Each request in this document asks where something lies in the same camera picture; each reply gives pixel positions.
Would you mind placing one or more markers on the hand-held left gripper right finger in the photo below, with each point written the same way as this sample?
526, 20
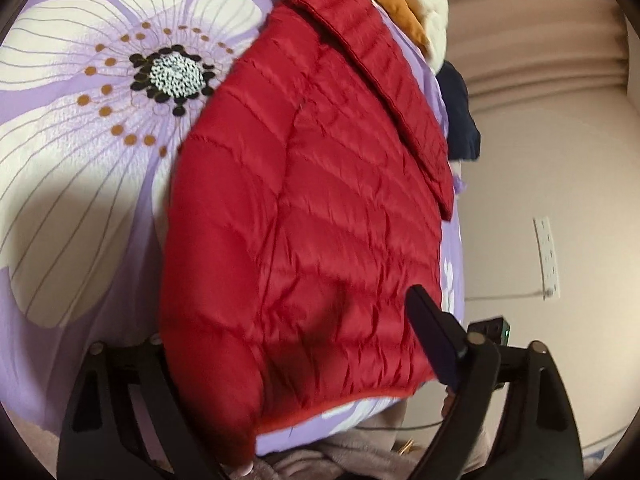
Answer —
435, 335

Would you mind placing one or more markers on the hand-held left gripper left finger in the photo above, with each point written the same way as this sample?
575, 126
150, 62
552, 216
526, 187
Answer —
125, 360

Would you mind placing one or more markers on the red quilted down jacket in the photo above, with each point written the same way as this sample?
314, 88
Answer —
310, 210

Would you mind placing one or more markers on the small black device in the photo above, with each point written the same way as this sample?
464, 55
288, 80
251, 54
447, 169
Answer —
492, 330

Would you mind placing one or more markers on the white power strip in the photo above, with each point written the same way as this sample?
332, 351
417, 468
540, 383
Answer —
546, 255

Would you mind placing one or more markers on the beige fleece clothing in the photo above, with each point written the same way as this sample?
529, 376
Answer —
350, 455

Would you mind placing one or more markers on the purple floral bed sheet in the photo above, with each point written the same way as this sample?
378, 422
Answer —
75, 210

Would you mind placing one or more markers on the navy blue garment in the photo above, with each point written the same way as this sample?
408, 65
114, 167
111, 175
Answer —
460, 115

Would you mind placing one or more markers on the pink curtain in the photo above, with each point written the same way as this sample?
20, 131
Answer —
540, 25

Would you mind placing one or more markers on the orange-brown garment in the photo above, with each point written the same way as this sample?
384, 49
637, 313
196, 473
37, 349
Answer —
395, 0

